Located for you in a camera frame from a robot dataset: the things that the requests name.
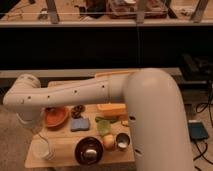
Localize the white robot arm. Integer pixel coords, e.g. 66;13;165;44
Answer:
3;68;194;171

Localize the small metal cup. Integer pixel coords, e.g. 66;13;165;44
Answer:
116;133;130;150

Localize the white paper cup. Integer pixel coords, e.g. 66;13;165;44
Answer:
32;134;54;160

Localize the yellow plastic bin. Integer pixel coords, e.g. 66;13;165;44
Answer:
95;69;135;117

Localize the brown pine cone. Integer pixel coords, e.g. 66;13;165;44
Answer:
71;105;85;119

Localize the yellow banana toy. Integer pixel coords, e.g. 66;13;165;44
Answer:
121;120;129;127

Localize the wooden table board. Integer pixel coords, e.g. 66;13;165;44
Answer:
25;105;135;168

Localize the blue sponge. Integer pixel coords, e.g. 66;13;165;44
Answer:
70;118;90;132

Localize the yellow round fruit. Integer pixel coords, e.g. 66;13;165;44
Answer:
103;134;115;150

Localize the orange bowl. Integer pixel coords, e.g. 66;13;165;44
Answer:
44;107;69;128

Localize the dark purple bowl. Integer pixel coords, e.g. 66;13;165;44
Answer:
75;137;103;165

